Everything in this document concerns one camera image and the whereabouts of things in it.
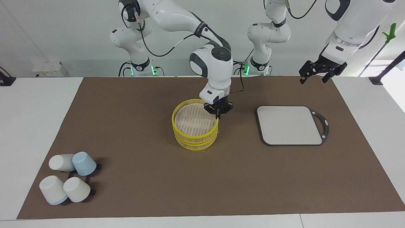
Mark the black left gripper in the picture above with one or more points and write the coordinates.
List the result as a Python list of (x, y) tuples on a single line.
[(326, 66)]

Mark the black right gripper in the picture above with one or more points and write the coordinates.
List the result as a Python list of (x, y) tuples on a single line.
[(220, 106)]

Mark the yellow rimmed bamboo steamer lid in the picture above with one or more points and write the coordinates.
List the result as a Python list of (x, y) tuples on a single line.
[(193, 122)]

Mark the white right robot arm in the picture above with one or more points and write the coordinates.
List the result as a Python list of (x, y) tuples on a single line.
[(215, 66)]

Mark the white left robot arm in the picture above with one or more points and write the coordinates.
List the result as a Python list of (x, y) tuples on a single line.
[(357, 22)]

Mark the yellow rimmed bamboo steamer basket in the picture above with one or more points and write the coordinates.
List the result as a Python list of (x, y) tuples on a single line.
[(194, 145)]

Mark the white cutting board grey rim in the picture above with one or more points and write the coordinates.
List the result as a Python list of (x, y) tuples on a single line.
[(291, 125)]

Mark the brown table mat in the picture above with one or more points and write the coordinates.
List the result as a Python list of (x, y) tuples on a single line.
[(202, 183)]

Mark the black angled stand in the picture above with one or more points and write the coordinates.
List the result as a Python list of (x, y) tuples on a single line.
[(390, 66)]

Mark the green clip on rod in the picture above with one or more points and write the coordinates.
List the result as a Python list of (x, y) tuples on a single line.
[(389, 34)]

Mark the light blue plastic cup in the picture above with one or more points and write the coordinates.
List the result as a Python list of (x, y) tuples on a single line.
[(84, 163)]

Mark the black cup rack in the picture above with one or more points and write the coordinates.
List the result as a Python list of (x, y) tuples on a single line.
[(91, 191)]

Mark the cream plastic cup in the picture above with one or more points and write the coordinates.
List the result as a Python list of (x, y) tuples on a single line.
[(77, 190)]

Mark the white cup with blue rim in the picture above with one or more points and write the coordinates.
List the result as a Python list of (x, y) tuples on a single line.
[(60, 162), (52, 190)]

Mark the white cardboard boxes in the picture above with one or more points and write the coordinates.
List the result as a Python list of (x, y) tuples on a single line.
[(47, 68)]

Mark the black table clamp device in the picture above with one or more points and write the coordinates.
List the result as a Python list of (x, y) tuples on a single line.
[(5, 79)]

